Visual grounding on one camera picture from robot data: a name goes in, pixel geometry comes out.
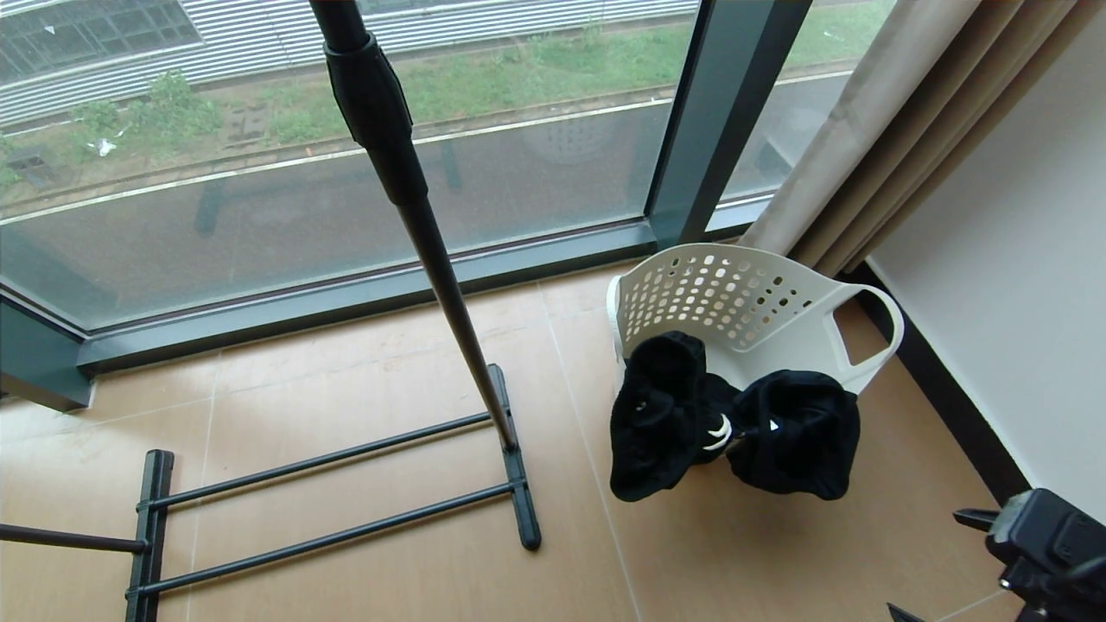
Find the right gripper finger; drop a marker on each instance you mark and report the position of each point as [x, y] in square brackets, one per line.
[976, 519]
[903, 615]

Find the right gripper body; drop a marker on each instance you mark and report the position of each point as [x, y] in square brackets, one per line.
[1063, 605]

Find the black garment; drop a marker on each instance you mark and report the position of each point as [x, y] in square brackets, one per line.
[657, 415]
[804, 432]

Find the white laundry basket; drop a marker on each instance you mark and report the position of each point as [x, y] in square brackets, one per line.
[743, 302]

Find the black clothes rack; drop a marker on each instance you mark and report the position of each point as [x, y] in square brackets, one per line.
[380, 112]

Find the beige curtain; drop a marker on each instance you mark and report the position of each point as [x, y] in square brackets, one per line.
[899, 130]

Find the window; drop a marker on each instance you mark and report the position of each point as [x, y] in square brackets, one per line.
[726, 112]

